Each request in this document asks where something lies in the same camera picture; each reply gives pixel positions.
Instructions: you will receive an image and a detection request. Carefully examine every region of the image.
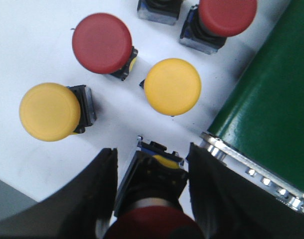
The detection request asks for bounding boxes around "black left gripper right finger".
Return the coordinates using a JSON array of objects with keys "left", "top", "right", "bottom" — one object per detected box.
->
[{"left": 186, "top": 143, "right": 304, "bottom": 239}]

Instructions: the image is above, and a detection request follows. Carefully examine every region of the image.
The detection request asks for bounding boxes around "black push button base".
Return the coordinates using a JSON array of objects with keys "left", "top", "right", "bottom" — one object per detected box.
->
[{"left": 137, "top": 0, "right": 183, "bottom": 25}]

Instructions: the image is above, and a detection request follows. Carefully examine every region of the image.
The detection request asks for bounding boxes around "green conveyor belt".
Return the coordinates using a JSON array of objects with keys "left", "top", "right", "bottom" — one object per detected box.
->
[{"left": 208, "top": 0, "right": 304, "bottom": 193}]

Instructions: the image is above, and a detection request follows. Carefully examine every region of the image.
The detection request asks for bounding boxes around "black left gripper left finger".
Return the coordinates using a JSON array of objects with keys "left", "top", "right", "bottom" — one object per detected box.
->
[{"left": 0, "top": 148, "right": 118, "bottom": 239}]

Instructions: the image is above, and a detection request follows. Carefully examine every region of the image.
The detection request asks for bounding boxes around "yellow mushroom push button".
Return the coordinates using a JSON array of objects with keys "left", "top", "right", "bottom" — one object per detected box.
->
[
  {"left": 19, "top": 83, "right": 97, "bottom": 142},
  {"left": 141, "top": 58, "right": 201, "bottom": 117}
]

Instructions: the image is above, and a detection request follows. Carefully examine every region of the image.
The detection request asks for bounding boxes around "aluminium conveyor side rail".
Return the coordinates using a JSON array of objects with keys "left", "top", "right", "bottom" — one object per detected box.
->
[{"left": 200, "top": 132, "right": 304, "bottom": 214}]

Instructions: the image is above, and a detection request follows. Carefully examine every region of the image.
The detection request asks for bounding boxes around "red mushroom push button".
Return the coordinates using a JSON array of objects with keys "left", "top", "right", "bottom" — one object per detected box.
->
[
  {"left": 72, "top": 12, "right": 138, "bottom": 81},
  {"left": 179, "top": 0, "right": 258, "bottom": 55},
  {"left": 104, "top": 136, "right": 204, "bottom": 239}
]

